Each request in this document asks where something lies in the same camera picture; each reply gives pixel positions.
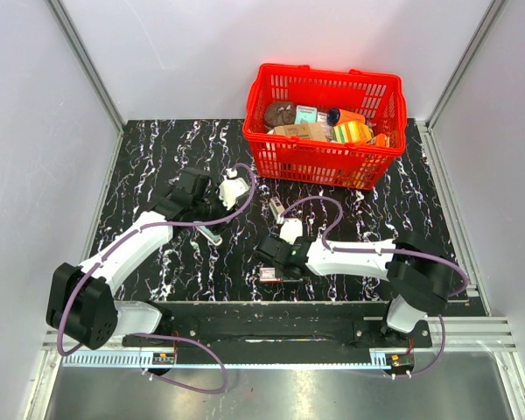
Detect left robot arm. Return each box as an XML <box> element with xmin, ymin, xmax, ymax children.
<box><xmin>45</xmin><ymin>168</ymin><xmax>249</xmax><ymax>350</ymax></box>

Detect orange bottle blue cap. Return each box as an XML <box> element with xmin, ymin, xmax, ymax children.
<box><xmin>326</xmin><ymin>108</ymin><xmax>367</xmax><ymax>127</ymax></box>

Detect teal label box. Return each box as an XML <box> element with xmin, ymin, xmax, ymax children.
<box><xmin>294</xmin><ymin>105</ymin><xmax>318</xmax><ymax>124</ymax></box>

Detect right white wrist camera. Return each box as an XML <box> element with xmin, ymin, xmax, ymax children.
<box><xmin>279</xmin><ymin>218</ymin><xmax>303</xmax><ymax>245</ymax></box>

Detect brown round sponge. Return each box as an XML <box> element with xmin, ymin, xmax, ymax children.
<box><xmin>263</xmin><ymin>101</ymin><xmax>296</xmax><ymax>130</ymax></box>

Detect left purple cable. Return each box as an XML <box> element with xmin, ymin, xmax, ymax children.
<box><xmin>56</xmin><ymin>163</ymin><xmax>258</xmax><ymax>395</ymax></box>

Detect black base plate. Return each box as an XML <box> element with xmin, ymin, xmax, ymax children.
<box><xmin>113</xmin><ymin>300</ymin><xmax>434</xmax><ymax>367</ymax></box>

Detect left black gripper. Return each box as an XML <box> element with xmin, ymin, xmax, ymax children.
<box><xmin>192</xmin><ymin>184</ymin><xmax>241</xmax><ymax>235</ymax></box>

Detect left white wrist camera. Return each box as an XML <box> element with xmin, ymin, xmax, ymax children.
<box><xmin>218</xmin><ymin>168</ymin><xmax>250</xmax><ymax>210</ymax></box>

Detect cardboard box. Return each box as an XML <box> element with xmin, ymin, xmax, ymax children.
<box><xmin>268</xmin><ymin>122</ymin><xmax>332</xmax><ymax>142</ymax></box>

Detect red plastic basket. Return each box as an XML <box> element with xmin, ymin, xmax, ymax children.
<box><xmin>242</xmin><ymin>63</ymin><xmax>407</xmax><ymax>190</ymax></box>

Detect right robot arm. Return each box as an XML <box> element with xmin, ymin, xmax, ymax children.
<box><xmin>255</xmin><ymin>234</ymin><xmax>457</xmax><ymax>347</ymax></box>

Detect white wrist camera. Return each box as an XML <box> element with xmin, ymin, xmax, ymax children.
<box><xmin>218</xmin><ymin>168</ymin><xmax>250</xmax><ymax>210</ymax></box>
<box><xmin>279</xmin><ymin>218</ymin><xmax>303</xmax><ymax>245</ymax></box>

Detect small light blue stapler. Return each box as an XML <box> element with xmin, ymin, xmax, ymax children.
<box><xmin>195</xmin><ymin>224</ymin><xmax>223</xmax><ymax>247</ymax></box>

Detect yellow green striped box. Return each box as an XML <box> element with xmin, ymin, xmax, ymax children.
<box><xmin>332</xmin><ymin>121</ymin><xmax>374</xmax><ymax>144</ymax></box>

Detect staples box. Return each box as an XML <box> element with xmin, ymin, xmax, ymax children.
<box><xmin>260</xmin><ymin>267</ymin><xmax>283</xmax><ymax>283</ymax></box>

